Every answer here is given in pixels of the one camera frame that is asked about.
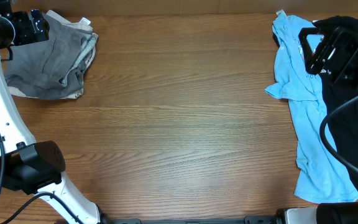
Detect grey shorts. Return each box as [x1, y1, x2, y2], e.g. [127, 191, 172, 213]
[3, 12, 96, 100]

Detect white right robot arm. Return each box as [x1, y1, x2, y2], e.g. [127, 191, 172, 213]
[271, 26, 358, 223]

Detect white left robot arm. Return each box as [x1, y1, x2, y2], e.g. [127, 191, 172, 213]
[0, 1, 110, 223]

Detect folded beige shorts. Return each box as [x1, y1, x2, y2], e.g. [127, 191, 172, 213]
[6, 9, 99, 100]

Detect black t-shirt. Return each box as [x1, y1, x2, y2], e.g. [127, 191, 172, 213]
[313, 16, 358, 191]

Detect light blue t-shirt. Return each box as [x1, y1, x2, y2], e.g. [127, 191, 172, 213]
[265, 10, 358, 203]

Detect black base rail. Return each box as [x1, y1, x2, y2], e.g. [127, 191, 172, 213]
[110, 215, 282, 224]

